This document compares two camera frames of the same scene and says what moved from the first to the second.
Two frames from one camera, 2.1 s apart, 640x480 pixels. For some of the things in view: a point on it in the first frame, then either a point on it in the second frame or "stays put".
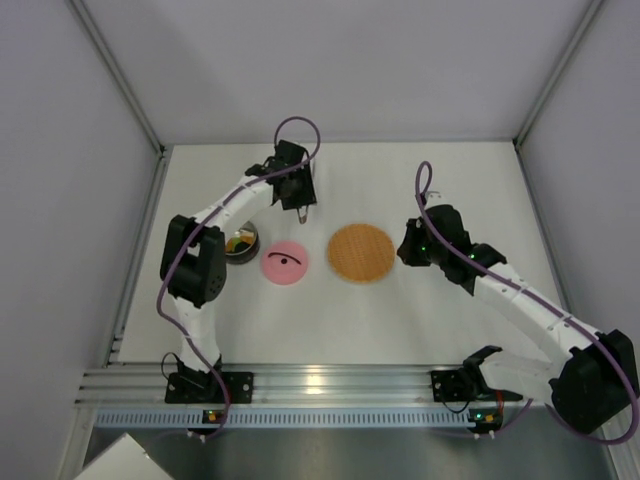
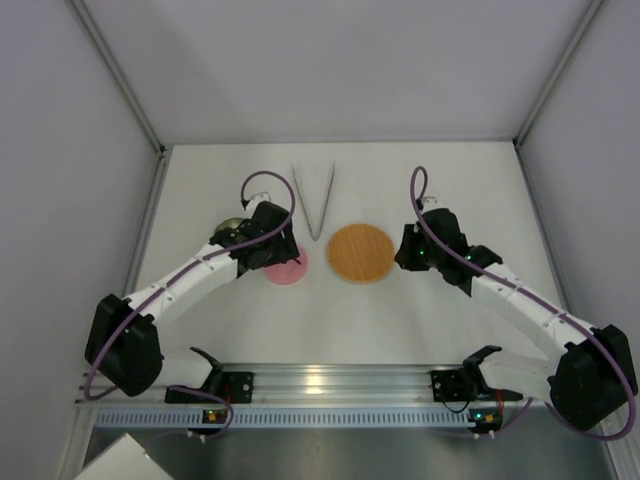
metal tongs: (303, 213) → (315, 237)
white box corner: (123, 459) stays put
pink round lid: (285, 262) stays put
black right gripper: (409, 245) stays put
